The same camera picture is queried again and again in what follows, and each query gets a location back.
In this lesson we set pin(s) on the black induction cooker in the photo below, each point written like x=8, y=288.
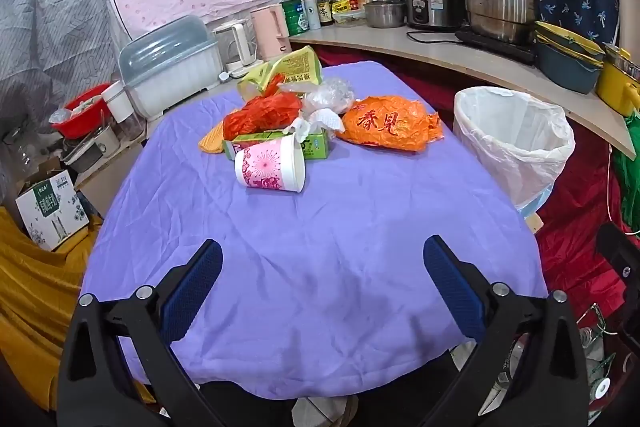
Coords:
x=505, y=49

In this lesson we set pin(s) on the clear bubble wrap sheet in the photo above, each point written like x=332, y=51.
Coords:
x=330, y=94

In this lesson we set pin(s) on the white paper tissue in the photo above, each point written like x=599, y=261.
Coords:
x=312, y=124

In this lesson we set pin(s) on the white printed cardboard box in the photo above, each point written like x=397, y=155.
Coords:
x=50, y=212

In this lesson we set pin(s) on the dark sauce bottle white label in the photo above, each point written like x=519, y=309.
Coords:
x=326, y=12

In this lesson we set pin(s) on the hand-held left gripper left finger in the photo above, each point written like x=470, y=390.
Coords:
x=192, y=287

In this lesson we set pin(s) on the white lined trash bin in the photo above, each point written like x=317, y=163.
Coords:
x=510, y=147

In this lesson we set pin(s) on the purple tablecloth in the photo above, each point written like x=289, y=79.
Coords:
x=300, y=257

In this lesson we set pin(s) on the red cloth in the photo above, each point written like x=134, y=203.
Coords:
x=575, y=227

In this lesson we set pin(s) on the lidded dish storage box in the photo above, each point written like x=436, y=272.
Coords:
x=170, y=77

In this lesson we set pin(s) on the red plastic basin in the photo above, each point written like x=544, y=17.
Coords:
x=75, y=128

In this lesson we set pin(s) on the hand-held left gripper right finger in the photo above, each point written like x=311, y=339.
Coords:
x=452, y=287

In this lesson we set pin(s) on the white lidded jar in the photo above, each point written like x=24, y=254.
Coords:
x=117, y=104

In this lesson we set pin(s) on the grey striped sheet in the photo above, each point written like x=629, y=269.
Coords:
x=50, y=17

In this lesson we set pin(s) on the small steel pot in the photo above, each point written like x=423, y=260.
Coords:
x=384, y=14

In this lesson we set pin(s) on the pink electric kettle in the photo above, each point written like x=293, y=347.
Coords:
x=267, y=32

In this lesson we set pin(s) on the green drink carton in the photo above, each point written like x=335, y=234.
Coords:
x=315, y=145

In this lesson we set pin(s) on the blue plastic basin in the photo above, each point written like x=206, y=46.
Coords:
x=565, y=74

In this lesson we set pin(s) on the pink patterned paper cup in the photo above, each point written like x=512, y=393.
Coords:
x=270, y=164

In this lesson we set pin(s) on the green tin can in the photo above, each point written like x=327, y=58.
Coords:
x=295, y=19

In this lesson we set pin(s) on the green plastic bag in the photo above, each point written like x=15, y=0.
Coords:
x=630, y=167

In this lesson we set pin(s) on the yellow cloth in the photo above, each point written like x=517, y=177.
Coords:
x=30, y=287

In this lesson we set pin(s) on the white power plug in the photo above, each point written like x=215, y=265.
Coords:
x=227, y=75

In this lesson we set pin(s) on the yellow strainer basin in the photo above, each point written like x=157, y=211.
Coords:
x=570, y=34

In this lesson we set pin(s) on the clear food container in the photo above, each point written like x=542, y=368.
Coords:
x=347, y=17

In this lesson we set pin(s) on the steel rice cooker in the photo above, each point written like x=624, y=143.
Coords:
x=430, y=4

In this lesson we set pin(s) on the orange plastic bag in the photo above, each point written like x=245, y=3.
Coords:
x=385, y=122

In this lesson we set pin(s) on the yellow green snack bag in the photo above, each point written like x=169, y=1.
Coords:
x=295, y=67

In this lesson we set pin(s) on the red plastic bag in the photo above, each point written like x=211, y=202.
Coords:
x=260, y=114

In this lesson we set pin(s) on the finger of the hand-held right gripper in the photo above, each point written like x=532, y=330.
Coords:
x=622, y=264

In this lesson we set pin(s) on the large orange foam net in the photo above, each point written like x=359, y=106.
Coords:
x=212, y=142

